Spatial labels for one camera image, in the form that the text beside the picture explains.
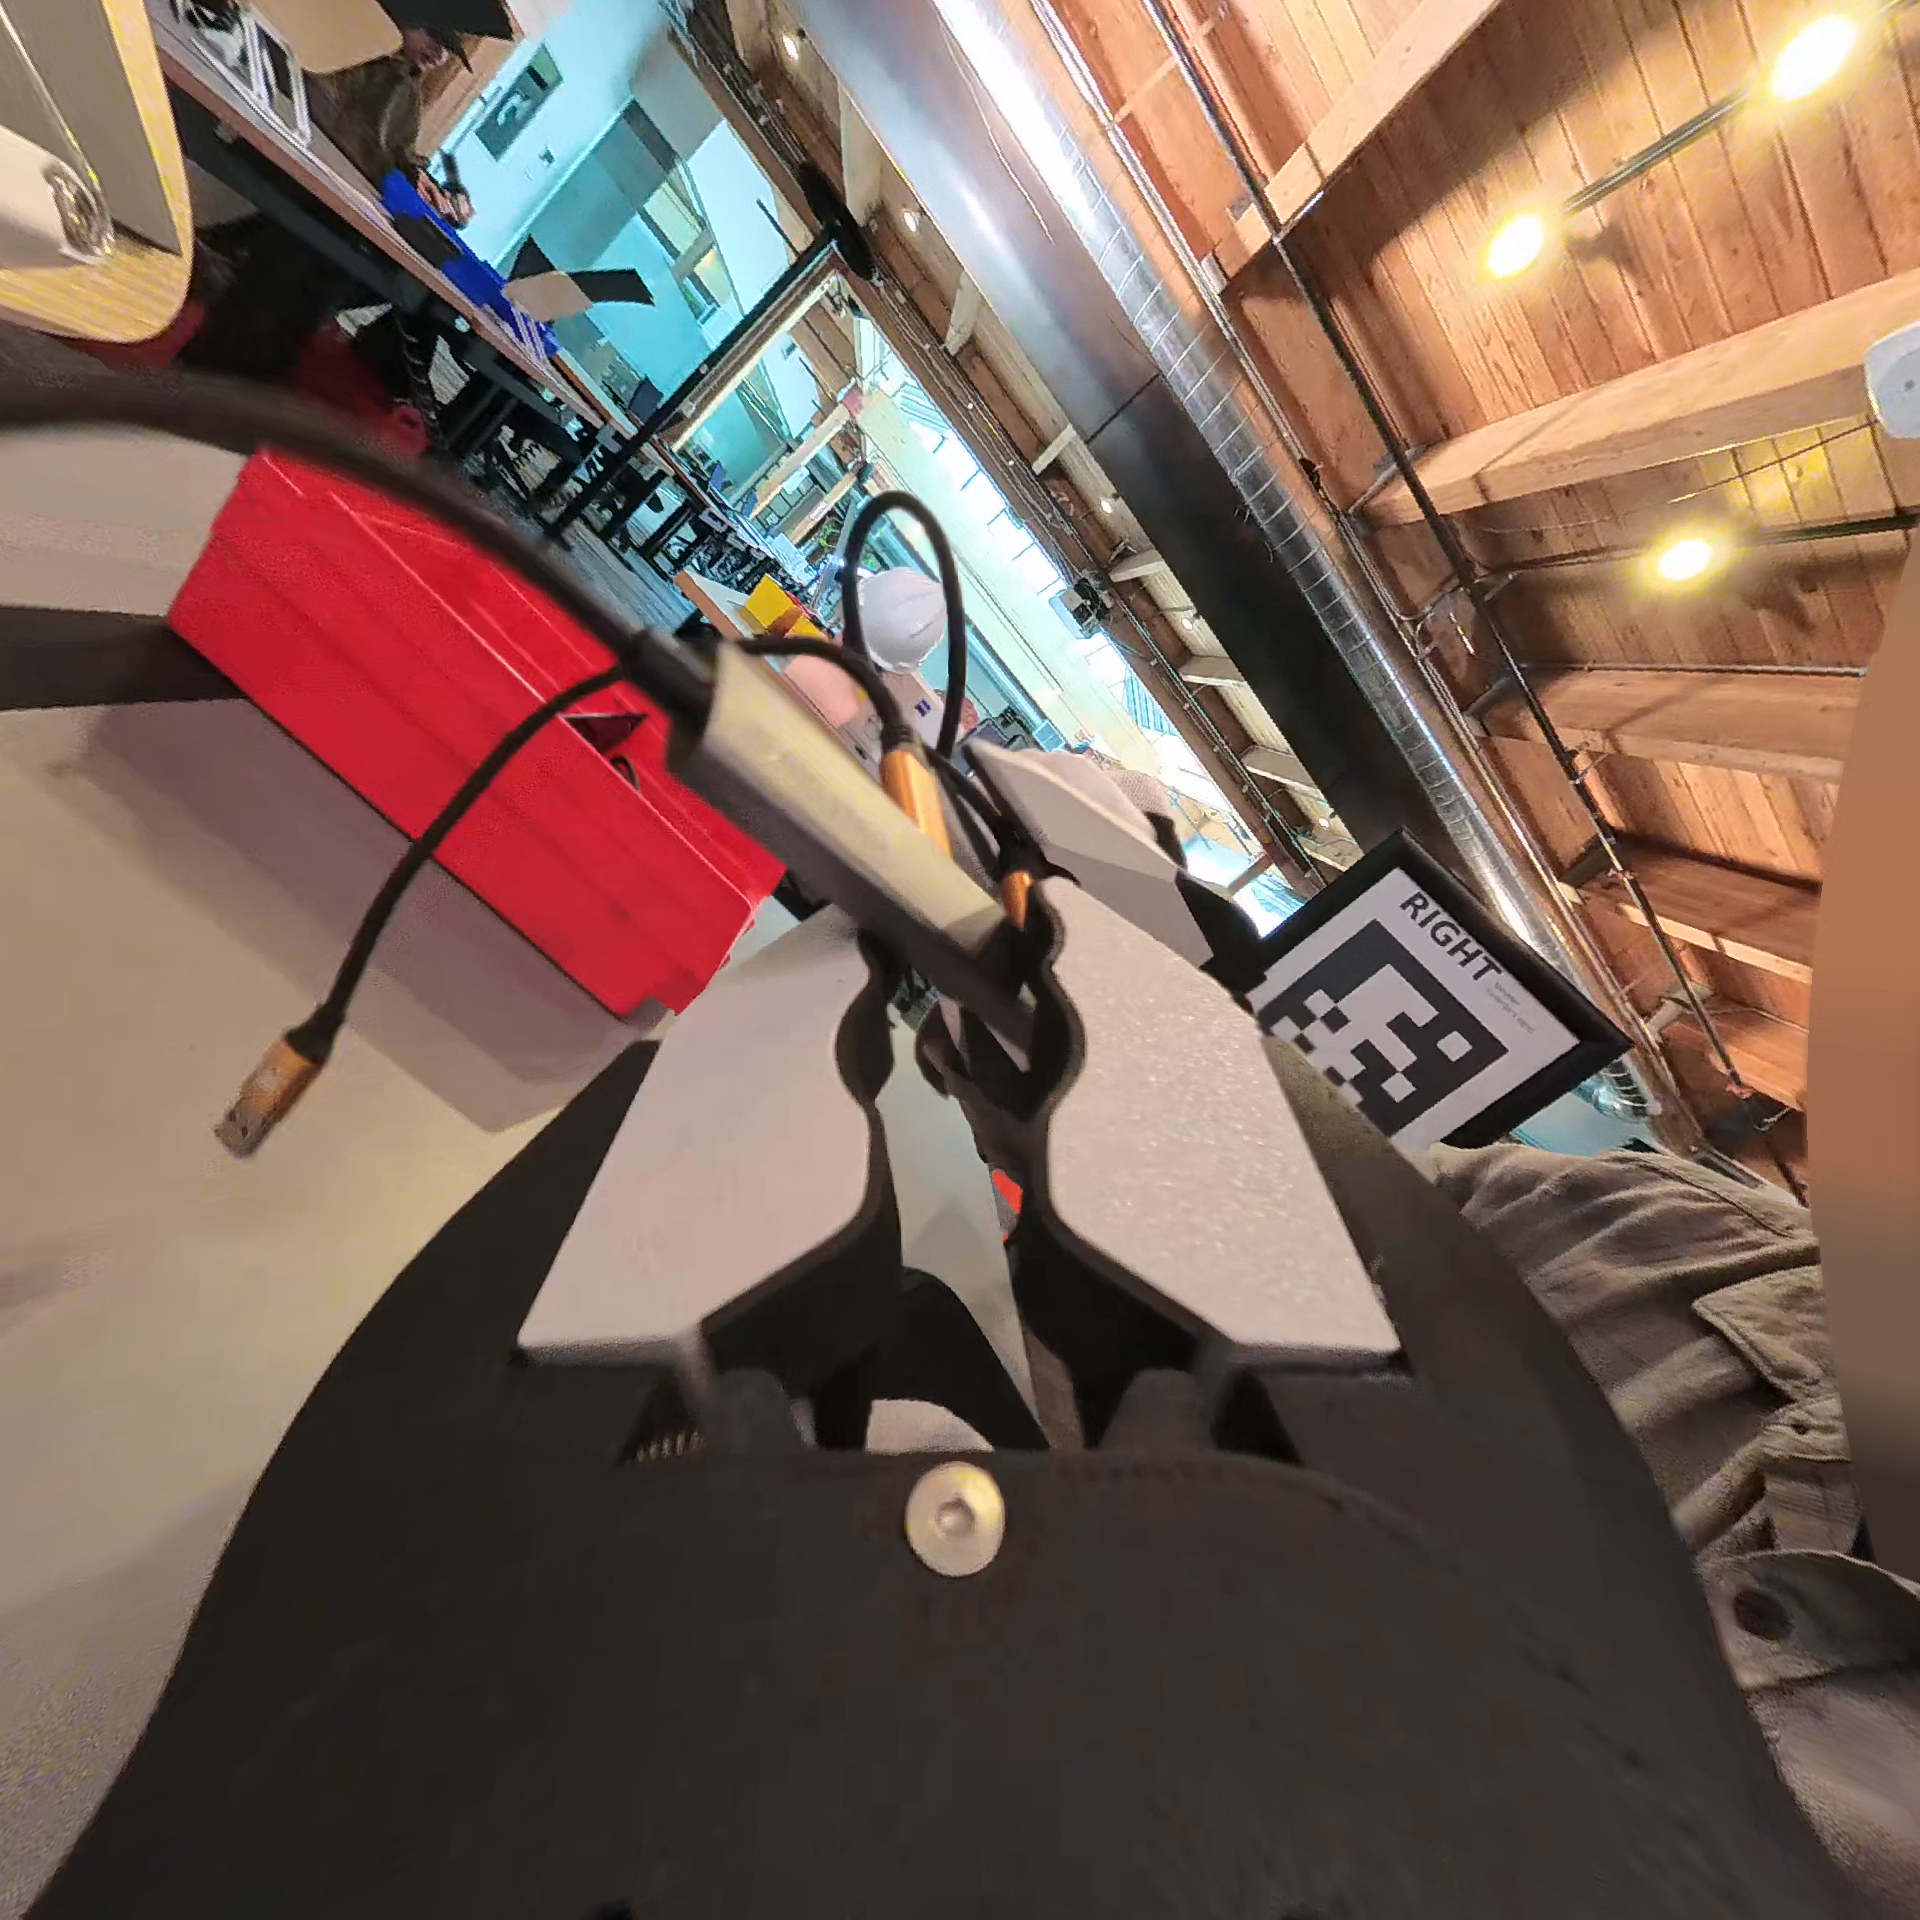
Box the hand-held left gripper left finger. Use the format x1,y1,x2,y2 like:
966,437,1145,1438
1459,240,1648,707
519,924,895,1382

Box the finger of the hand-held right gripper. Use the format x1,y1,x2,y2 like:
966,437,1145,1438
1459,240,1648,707
959,737,1217,970

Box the small blue desk bin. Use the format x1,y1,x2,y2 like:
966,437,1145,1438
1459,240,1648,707
375,167,532,307

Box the wooden beam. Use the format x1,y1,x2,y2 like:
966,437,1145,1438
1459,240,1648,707
1367,272,1920,526

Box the red plastic bin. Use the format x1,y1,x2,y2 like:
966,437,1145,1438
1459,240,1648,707
166,452,793,1023

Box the background office desk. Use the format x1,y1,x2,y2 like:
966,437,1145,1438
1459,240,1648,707
146,0,616,497

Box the silver ceiling duct pipes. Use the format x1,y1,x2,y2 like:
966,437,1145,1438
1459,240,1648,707
959,0,1561,931

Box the black framed marker sign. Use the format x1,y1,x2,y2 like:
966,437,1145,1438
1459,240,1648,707
1240,831,1636,1163

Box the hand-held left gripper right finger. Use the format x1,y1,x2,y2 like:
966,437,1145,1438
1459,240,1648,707
1021,881,1403,1398

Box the small dark grey usb hub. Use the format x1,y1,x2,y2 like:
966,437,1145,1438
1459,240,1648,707
0,317,1028,962

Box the white hard hat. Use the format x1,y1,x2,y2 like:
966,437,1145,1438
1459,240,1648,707
849,564,969,722

